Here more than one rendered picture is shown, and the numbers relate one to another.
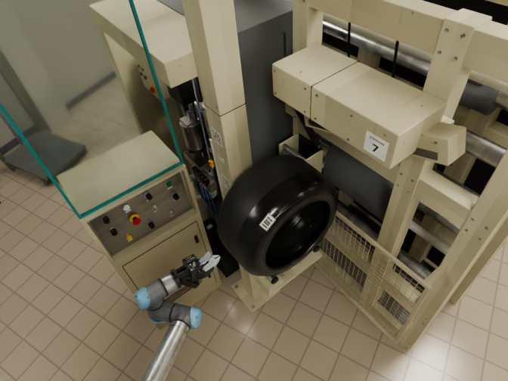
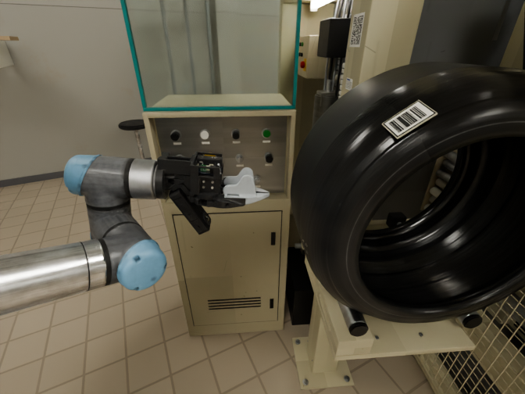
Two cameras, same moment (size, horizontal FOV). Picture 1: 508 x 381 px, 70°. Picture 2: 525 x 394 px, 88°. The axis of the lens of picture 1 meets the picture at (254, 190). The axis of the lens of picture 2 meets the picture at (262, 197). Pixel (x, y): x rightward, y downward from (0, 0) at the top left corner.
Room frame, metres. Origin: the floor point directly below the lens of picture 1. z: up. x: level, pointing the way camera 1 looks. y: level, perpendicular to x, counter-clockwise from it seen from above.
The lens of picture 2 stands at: (0.40, -0.04, 1.48)
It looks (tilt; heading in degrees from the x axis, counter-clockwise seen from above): 29 degrees down; 28
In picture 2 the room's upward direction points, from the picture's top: straight up
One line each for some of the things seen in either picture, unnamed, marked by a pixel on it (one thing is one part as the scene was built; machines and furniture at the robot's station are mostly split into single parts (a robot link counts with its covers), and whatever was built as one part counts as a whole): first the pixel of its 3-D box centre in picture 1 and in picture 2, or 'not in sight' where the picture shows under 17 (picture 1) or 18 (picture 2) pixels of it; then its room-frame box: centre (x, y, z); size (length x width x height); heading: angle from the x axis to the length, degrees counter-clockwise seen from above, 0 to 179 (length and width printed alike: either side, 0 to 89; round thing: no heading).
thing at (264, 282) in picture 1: (254, 263); (332, 290); (1.01, 0.04, 0.83); 0.36 x 0.09 x 0.06; 32
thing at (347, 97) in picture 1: (348, 98); not in sight; (1.13, -0.39, 1.71); 0.61 x 0.25 x 0.15; 32
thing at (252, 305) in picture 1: (255, 288); (320, 359); (1.29, 0.08, 0.01); 0.27 x 0.27 x 0.02; 32
